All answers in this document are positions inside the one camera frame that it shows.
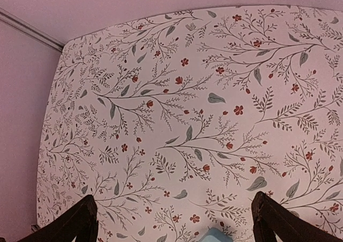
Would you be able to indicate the floral patterned table mat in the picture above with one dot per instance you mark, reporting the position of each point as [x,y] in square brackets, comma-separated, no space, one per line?
[174,122]

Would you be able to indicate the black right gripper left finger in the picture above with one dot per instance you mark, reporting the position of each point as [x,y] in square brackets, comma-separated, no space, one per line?
[79,223]

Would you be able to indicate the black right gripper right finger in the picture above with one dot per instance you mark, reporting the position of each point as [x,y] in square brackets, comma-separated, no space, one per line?
[272,221]

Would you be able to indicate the teal power strip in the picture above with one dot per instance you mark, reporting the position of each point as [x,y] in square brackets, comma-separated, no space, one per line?
[215,235]

